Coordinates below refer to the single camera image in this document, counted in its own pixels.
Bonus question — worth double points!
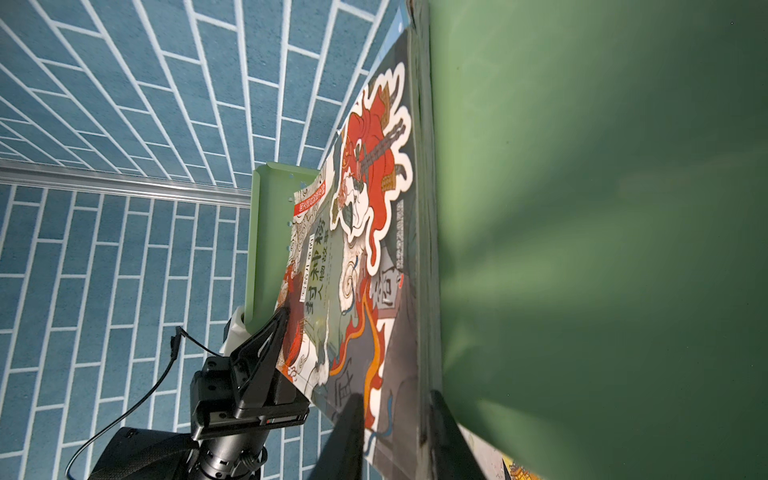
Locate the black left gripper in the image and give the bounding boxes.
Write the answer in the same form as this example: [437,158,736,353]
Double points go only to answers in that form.
[190,305,310,441]

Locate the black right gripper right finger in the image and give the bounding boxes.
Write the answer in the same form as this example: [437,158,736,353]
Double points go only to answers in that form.
[428,390,485,480]

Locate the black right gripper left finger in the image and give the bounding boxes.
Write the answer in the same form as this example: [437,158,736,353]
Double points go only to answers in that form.
[309,394,365,480]

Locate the green red illustrated comic book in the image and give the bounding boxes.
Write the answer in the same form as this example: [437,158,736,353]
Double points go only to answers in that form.
[277,27,424,479]

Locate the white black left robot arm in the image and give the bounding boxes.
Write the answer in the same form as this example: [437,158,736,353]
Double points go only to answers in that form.
[89,306,310,479]

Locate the yellow red illustrated book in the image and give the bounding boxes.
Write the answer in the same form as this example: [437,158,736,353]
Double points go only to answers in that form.
[502,456,540,480]

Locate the green wooden two-tier shelf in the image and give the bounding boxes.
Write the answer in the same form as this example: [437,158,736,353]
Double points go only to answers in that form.
[242,0,768,480]

